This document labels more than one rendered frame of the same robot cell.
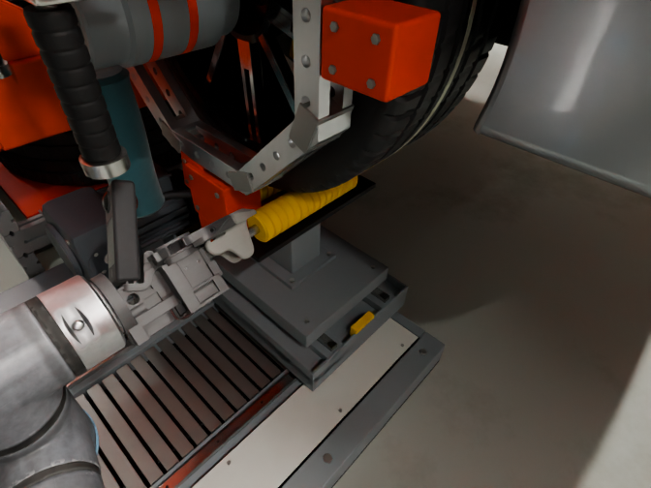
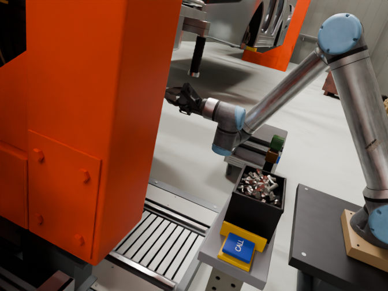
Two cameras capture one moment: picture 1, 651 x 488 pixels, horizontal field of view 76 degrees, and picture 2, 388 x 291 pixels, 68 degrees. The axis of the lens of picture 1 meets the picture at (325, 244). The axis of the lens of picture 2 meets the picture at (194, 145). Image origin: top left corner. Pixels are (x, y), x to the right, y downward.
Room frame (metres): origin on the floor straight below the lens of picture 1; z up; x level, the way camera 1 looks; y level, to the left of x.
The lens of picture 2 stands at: (0.79, 1.28, 0.96)
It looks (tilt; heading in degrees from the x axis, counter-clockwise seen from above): 24 degrees down; 244
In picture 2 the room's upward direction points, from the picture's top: 14 degrees clockwise
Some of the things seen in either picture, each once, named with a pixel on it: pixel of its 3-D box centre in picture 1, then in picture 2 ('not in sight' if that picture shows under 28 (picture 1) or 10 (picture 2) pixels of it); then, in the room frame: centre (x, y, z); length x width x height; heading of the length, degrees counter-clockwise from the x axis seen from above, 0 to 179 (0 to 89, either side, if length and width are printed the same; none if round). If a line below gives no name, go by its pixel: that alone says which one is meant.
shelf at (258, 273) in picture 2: not in sight; (247, 222); (0.28, 0.72, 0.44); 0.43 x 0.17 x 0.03; 48
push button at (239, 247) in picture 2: not in sight; (238, 248); (0.40, 0.85, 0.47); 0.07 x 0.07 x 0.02; 48
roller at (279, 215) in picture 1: (306, 198); not in sight; (0.64, 0.04, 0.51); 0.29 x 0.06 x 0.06; 138
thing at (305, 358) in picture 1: (294, 282); not in sight; (0.78, 0.08, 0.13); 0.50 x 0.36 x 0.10; 48
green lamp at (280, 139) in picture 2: not in sight; (277, 142); (0.15, 0.57, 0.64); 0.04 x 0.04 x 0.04; 48
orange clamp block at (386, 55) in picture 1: (376, 46); not in sight; (0.44, -0.04, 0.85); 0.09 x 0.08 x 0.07; 48
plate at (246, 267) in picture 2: not in sight; (237, 252); (0.40, 0.85, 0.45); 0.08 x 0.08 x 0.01; 48
